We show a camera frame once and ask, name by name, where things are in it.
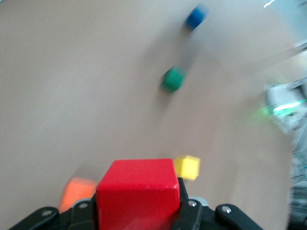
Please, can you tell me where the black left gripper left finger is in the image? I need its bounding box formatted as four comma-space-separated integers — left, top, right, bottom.
7, 194, 98, 230

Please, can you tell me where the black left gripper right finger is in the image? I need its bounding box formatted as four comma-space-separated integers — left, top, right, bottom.
171, 177, 264, 230

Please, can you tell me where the red wooden block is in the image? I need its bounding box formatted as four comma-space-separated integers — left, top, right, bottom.
95, 158, 180, 230

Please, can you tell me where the orange wooden block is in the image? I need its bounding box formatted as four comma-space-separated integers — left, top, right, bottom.
59, 176, 98, 214

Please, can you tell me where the yellow wooden block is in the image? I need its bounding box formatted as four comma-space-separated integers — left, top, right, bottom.
174, 155, 201, 181

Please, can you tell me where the green wooden block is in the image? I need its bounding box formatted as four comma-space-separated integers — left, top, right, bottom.
160, 66, 187, 93

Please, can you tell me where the blue wooden block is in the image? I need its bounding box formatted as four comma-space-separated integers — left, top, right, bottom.
186, 4, 209, 31

